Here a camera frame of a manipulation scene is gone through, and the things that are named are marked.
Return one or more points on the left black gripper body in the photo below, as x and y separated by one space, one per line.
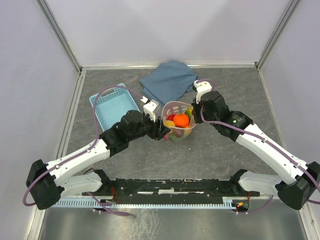
147 127

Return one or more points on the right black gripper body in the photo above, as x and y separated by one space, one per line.
208 118

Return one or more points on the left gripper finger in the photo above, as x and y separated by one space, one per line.
161 132
159 123

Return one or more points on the green orange mango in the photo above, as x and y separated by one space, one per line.
179 133

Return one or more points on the clear zip top bag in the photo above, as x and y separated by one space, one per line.
174 108

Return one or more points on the orange persimmon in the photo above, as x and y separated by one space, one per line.
181 120

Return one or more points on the small yellow orange fruit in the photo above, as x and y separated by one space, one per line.
169 123

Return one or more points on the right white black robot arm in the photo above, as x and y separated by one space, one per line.
295 180

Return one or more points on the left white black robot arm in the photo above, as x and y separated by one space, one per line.
45 180

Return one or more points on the light blue plastic basket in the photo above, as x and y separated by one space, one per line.
112 105

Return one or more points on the blue folded cloth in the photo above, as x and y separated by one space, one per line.
168 82

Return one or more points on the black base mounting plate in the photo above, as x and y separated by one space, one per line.
172 191

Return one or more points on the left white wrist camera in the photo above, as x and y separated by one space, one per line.
149 107

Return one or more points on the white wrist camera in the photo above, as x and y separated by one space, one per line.
203 86
149 107

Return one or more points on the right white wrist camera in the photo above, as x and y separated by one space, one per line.
203 86

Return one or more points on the aluminium frame profiles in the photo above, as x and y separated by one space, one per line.
308 216

